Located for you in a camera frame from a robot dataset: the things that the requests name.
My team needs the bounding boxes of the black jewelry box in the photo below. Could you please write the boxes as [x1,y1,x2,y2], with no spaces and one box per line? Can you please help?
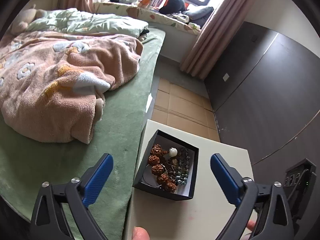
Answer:
[133,129,199,201]

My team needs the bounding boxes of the silver key ring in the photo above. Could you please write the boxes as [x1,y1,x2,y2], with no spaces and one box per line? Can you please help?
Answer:
[143,164,166,188]

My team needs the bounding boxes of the brown rudraksha bead bracelet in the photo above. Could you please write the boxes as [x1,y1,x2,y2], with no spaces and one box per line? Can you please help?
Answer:
[147,143,179,194]

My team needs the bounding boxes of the silver ball chain pendant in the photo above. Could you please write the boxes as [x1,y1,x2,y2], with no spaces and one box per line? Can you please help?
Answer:
[172,148,190,186]

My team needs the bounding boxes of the person's right hand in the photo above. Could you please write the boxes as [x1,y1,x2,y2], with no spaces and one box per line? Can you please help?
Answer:
[242,220,256,240]

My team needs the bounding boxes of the person's left hand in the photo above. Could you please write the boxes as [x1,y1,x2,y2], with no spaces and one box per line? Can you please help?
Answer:
[131,226,150,240]

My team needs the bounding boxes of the green bed sheet mattress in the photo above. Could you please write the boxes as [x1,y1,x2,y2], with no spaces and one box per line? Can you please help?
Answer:
[1,28,165,239]

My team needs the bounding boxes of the flattened cardboard sheets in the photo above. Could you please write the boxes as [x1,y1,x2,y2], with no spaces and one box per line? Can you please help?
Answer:
[151,79,220,142]

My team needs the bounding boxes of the dark wardrobe doors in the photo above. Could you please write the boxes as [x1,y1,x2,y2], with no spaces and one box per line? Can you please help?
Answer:
[204,22,319,180]

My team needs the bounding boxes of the pink fleece blanket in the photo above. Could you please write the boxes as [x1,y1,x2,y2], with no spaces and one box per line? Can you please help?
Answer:
[1,31,143,144]

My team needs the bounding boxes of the pink curtain right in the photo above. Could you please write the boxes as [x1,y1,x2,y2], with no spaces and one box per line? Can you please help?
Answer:
[180,0,255,80]

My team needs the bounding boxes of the light green floral quilt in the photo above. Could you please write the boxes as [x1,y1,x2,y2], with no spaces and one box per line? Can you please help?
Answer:
[26,8,149,38]

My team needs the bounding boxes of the grey pillow on sill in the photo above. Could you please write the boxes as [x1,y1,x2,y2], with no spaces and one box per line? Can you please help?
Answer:
[182,6,214,28]

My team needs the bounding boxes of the plush teddy bear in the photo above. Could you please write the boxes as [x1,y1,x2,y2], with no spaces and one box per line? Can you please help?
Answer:
[10,5,46,36]

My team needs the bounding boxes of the floral window seat cushion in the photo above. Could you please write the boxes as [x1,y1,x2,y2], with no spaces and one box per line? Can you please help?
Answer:
[94,2,201,35]

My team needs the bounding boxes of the black bag on sill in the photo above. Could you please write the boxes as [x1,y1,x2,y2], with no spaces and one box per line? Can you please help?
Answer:
[159,0,185,15]

